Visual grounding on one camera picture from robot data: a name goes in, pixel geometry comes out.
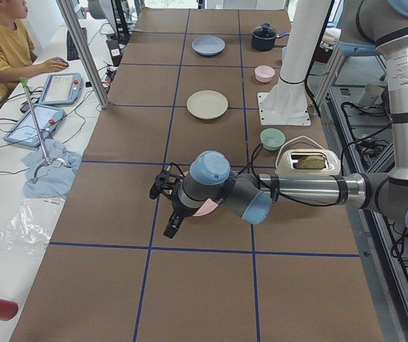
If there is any upper teach pendant tablet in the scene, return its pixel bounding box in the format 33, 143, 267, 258
39, 73, 82, 105

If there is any pink plate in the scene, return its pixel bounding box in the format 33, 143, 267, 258
182, 170, 218, 217

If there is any lower teach pendant tablet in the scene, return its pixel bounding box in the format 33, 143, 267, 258
4, 104, 65, 147

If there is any teach pendant tablet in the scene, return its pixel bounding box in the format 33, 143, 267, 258
4, 104, 65, 147
39, 73, 82, 105

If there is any light blue cloth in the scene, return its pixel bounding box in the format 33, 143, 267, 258
21, 139, 82, 198

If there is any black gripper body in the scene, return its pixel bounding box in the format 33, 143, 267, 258
152, 163, 185, 213

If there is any dark blue lidded pot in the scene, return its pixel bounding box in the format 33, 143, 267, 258
251, 23, 290, 51

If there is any white toaster cable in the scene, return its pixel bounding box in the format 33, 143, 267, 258
274, 135, 323, 168

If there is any black keyboard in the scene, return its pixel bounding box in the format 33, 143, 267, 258
66, 27, 88, 61

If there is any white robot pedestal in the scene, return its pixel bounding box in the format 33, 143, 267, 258
258, 0, 333, 126

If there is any cream toaster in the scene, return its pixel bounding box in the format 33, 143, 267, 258
276, 149, 341, 176

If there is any person in yellow shirt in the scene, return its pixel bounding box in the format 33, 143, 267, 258
0, 0, 66, 106

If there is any clear plastic bag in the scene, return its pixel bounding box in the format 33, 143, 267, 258
0, 197, 65, 257

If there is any aluminium frame post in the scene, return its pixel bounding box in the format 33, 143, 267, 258
56, 0, 108, 109

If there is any pink bowl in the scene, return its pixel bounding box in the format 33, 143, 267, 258
255, 65, 275, 83

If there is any metal reacher grabber stick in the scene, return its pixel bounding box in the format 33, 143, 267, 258
19, 77, 69, 184

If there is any cream plate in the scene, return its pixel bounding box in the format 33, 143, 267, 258
186, 90, 228, 120

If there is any light blue cup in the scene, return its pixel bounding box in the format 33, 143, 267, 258
281, 46, 287, 63

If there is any bread slice in toaster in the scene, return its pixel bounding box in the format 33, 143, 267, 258
295, 155, 326, 170

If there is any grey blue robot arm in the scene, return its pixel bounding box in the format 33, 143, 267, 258
149, 1, 408, 237
339, 1, 380, 56

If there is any blue plate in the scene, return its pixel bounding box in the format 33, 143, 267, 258
191, 35, 226, 56

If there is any green bowl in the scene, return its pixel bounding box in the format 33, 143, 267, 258
260, 128, 286, 151

